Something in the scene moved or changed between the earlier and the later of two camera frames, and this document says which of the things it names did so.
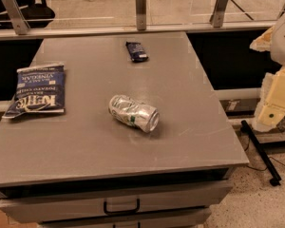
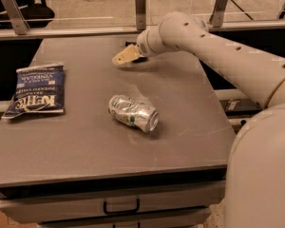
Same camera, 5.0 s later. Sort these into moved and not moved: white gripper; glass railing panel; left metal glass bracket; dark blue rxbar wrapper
Moved: white gripper
Not moved: glass railing panel; dark blue rxbar wrapper; left metal glass bracket
